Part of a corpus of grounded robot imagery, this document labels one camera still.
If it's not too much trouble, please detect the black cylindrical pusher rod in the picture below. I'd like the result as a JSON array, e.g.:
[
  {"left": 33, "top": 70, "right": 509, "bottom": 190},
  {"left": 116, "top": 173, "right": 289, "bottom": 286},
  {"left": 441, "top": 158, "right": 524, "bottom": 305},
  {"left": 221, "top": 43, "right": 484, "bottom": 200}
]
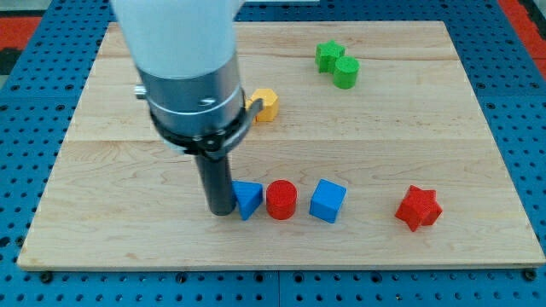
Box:
[{"left": 195, "top": 155, "right": 236, "bottom": 216}]

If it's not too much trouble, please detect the red cylinder block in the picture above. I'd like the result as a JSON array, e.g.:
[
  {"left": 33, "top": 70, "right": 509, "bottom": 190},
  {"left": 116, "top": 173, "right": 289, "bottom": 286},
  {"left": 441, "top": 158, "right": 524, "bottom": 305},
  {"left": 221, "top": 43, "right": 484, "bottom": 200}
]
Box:
[{"left": 266, "top": 179, "right": 298, "bottom": 220}]

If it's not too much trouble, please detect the red star block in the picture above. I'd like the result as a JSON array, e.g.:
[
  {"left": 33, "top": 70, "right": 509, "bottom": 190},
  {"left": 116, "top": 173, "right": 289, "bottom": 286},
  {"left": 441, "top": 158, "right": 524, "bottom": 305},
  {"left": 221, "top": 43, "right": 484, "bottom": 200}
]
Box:
[{"left": 395, "top": 185, "right": 443, "bottom": 232}]

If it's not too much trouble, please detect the wooden board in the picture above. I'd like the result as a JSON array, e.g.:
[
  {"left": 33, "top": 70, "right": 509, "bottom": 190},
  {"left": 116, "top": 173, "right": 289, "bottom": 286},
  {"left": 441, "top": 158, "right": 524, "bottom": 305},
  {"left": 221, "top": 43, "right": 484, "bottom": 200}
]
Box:
[{"left": 17, "top": 21, "right": 545, "bottom": 271}]

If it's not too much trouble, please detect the blue cube block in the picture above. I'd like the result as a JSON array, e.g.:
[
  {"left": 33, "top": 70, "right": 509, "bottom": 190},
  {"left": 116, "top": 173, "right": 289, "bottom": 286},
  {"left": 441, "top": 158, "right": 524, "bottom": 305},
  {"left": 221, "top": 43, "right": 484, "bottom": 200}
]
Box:
[{"left": 309, "top": 179, "right": 346, "bottom": 223}]

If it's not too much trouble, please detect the green cylinder block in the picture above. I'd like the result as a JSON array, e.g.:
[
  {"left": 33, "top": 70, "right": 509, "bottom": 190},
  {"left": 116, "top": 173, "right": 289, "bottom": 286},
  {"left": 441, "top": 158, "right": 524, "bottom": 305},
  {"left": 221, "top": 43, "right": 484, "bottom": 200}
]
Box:
[{"left": 333, "top": 56, "right": 360, "bottom": 90}]

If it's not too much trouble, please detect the green star block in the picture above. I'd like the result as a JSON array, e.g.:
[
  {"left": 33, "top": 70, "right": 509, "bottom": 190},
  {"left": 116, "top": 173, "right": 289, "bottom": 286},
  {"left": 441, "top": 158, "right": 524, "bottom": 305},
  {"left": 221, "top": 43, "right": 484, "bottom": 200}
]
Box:
[{"left": 315, "top": 40, "right": 346, "bottom": 73}]

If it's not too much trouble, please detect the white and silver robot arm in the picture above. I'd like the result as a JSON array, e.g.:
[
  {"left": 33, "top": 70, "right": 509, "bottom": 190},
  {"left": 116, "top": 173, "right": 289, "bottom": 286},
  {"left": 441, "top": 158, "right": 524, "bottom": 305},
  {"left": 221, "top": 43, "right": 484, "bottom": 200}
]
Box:
[{"left": 110, "top": 0, "right": 263, "bottom": 216}]

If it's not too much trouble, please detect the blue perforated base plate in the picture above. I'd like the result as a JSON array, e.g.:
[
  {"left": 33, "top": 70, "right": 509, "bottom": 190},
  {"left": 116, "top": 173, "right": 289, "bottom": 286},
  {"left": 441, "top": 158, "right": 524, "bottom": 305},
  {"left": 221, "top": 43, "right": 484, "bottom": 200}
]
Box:
[{"left": 1, "top": 0, "right": 545, "bottom": 306}]

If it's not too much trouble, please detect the blue triangle block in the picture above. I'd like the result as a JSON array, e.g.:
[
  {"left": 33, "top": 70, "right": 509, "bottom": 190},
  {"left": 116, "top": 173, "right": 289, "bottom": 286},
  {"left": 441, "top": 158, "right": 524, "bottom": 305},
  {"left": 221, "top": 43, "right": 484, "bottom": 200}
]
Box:
[{"left": 232, "top": 181, "right": 263, "bottom": 221}]

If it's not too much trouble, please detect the yellow hexagon block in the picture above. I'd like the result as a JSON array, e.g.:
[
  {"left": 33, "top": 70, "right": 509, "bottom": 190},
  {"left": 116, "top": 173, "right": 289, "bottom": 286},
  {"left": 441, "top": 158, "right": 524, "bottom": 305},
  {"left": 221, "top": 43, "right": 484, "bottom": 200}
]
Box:
[{"left": 245, "top": 88, "right": 280, "bottom": 122}]

